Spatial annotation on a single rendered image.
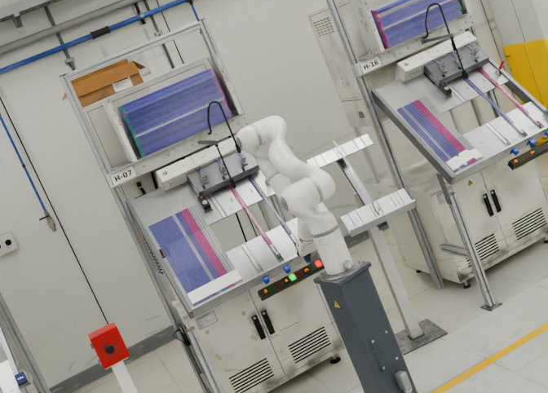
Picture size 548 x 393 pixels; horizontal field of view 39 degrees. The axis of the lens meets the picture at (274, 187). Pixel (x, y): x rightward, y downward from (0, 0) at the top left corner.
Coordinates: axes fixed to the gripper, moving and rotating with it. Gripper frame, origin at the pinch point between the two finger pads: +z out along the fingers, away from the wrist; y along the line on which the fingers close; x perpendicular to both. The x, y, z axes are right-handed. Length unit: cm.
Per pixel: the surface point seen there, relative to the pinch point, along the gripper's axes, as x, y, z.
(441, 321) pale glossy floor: -37, 60, 65
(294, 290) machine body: 7.3, -3.1, 42.0
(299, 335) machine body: -9, -10, 58
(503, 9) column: 163, 274, 97
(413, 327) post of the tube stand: -35, 42, 57
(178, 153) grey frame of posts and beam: 80, -27, -7
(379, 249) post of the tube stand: -2.7, 40.4, 25.2
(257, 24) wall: 217, 90, 66
